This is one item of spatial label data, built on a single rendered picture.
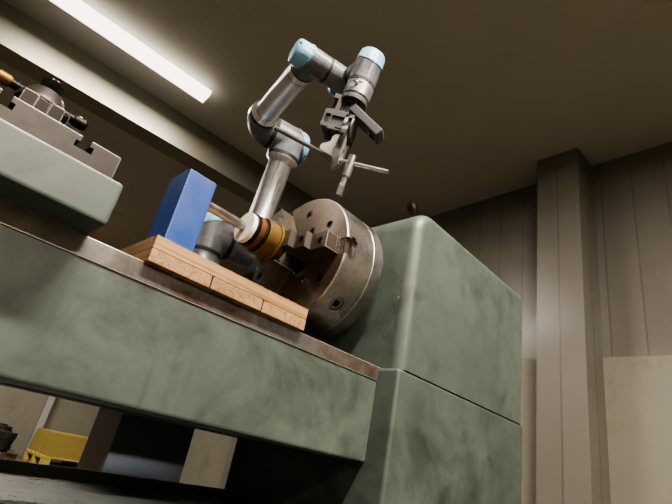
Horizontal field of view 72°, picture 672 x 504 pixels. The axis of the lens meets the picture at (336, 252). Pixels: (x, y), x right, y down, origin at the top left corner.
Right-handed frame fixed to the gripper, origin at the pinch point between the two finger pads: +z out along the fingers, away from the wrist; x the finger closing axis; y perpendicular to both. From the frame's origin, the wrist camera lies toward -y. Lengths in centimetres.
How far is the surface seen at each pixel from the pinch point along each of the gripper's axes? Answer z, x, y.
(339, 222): 17.2, 9.6, -9.0
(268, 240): 27.4, 15.1, 2.4
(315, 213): 14.8, 3.8, -1.1
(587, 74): -174, -151, -77
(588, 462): 42, -189, -134
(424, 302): 26.4, -0.1, -31.5
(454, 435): 51, -10, -46
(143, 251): 42, 46, 6
